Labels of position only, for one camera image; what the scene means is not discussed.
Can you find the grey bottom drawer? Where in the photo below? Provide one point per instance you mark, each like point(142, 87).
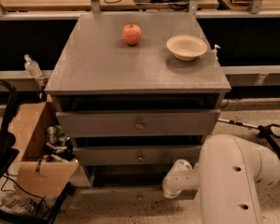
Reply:
point(125, 183)

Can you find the grey drawer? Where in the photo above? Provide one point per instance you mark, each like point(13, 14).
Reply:
point(125, 183)
point(120, 155)
point(151, 123)

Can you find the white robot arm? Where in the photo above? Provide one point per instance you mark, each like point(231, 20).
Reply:
point(227, 173)

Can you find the grey top drawer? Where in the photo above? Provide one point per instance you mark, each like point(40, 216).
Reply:
point(151, 123)

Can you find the grey drawer cabinet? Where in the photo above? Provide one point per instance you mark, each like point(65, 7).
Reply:
point(98, 71)

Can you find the grey middle drawer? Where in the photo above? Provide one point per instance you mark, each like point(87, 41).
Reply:
point(120, 155)

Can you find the black floor stand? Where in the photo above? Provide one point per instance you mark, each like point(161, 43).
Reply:
point(265, 132)

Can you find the cans inside cardboard box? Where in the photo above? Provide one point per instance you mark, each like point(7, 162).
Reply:
point(58, 146)

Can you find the white pump bottle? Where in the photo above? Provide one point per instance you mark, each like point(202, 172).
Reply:
point(216, 49)

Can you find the white paper bowl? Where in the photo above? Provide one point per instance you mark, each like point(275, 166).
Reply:
point(186, 47)

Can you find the red apple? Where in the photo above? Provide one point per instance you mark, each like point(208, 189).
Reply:
point(131, 34)

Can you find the brown cardboard box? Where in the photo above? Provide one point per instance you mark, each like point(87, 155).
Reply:
point(41, 178)

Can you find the clear sanitizer bottle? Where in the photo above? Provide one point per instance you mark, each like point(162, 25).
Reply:
point(32, 67)

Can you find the black cart frame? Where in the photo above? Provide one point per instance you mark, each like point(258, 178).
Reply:
point(8, 154)

